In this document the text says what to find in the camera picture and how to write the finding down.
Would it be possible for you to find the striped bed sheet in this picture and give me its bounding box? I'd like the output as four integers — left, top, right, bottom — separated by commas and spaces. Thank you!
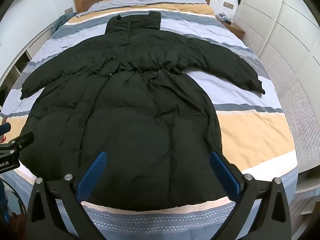
0, 0, 300, 240

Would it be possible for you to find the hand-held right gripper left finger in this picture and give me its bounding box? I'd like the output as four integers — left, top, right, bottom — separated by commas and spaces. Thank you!
25, 151, 112, 240

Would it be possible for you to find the wooden nightstand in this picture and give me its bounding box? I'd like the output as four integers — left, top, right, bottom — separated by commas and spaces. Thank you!
231, 21, 246, 40

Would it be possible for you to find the black puffer coat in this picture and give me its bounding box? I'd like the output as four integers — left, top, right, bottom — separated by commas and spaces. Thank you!
19, 11, 266, 212

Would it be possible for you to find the white wardrobe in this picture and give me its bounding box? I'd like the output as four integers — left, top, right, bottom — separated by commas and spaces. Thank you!
235, 0, 320, 180

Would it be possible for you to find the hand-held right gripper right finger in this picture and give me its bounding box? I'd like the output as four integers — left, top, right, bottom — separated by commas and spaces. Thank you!
205, 151, 293, 240

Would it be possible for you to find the small clutter on nightstand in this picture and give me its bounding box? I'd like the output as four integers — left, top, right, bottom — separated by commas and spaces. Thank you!
216, 13, 233, 25

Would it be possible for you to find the teal cloth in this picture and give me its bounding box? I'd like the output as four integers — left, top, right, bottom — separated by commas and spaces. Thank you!
51, 12, 76, 35

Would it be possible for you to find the black cable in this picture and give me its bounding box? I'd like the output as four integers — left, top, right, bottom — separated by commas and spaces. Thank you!
4, 177, 27, 215

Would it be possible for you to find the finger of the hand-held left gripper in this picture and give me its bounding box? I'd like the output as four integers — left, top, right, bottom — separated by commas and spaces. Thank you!
0, 123, 11, 137
9, 132, 35, 153

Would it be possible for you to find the white shelf unit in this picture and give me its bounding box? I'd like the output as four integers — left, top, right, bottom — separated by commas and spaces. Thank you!
0, 25, 52, 108

